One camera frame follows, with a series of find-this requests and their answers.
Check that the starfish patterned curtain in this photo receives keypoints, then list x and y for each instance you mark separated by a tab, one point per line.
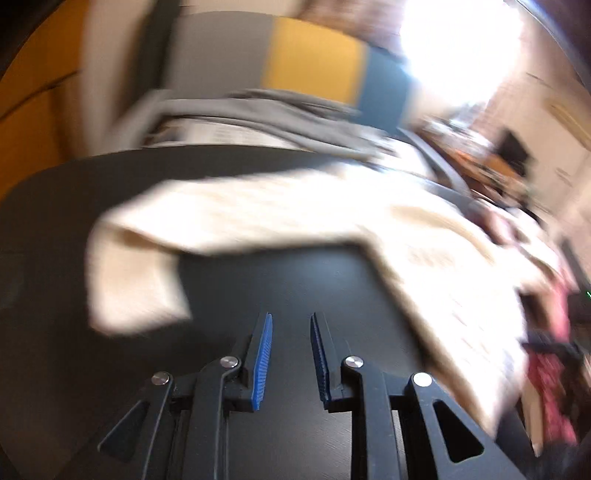
355	23

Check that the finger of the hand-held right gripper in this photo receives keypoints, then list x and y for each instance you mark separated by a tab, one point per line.
551	347

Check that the pink ruffled blanket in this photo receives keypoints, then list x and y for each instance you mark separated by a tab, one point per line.
551	392

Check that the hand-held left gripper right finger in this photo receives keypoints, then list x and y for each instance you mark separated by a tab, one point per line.
319	360

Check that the cream knit sweater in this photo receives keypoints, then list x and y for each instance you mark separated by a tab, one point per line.
258	207

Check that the grey yellow blue chair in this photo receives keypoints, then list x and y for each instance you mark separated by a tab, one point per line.
314	60

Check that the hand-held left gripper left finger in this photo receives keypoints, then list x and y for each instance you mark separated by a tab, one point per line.
261	364

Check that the printed paper sheet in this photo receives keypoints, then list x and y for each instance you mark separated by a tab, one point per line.
221	134

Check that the grey garment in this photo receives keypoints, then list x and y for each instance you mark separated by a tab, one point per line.
277	115

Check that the beige air conditioner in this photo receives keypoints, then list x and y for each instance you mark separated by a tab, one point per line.
572	122

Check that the beige patterned curtain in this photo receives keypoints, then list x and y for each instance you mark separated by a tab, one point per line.
501	108

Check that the black monitor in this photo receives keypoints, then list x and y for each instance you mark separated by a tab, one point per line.
512	150

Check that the window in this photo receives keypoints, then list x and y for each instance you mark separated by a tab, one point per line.
457	41

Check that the pink-tan knit garment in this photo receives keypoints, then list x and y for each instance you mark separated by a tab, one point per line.
498	226

